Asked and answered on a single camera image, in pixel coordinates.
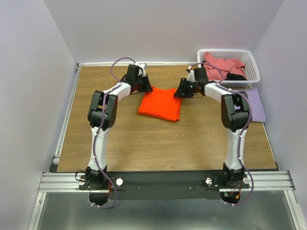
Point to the white plastic laundry basket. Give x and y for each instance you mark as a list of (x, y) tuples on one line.
[(251, 70)]

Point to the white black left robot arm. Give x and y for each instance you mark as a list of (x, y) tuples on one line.
[(102, 116)]

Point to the folded lavender t-shirt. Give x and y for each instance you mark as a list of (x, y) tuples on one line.
[(258, 114)]

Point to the orange t-shirt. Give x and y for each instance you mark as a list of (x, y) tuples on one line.
[(161, 104)]

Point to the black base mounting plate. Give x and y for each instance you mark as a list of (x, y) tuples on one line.
[(163, 185)]

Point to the pink t-shirt in basket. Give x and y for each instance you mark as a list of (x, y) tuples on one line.
[(232, 65)]

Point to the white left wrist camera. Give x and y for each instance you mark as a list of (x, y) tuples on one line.
[(141, 69)]

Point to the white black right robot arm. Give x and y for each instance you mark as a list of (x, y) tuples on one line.
[(236, 116)]

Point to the black garment in basket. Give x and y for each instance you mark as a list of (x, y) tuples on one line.
[(216, 74)]

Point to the aluminium frame rail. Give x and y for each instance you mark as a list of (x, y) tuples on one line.
[(197, 142)]

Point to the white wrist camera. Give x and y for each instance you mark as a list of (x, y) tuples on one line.
[(191, 77), (141, 69)]

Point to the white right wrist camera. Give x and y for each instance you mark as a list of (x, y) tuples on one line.
[(191, 77)]

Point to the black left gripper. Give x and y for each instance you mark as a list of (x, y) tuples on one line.
[(147, 87)]

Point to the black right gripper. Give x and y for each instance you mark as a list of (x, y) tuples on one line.
[(182, 93)]

